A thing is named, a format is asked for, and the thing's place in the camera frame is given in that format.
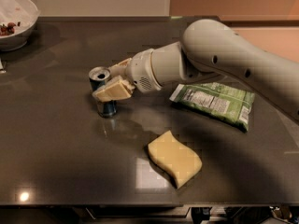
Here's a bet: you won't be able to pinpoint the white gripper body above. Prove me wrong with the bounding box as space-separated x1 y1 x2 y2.
125 49 162 93

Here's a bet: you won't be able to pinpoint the yellow sponge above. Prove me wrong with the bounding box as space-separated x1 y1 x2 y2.
148 131 203 189

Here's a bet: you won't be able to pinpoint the red berries in bowl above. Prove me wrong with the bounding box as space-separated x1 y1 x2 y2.
0 22 21 36

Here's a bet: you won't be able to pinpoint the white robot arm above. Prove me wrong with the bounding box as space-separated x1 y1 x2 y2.
93 19 299 123

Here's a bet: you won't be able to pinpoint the white bowl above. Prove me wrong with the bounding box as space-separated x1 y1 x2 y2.
0 0 40 51

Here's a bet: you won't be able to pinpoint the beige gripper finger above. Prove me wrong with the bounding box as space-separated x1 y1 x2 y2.
108 58 131 78
93 76 135 103

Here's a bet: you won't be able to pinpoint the green snack bag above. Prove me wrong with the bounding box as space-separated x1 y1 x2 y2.
170 82 255 133

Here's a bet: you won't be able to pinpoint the redbull can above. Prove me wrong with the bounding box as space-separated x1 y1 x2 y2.
89 66 117 119

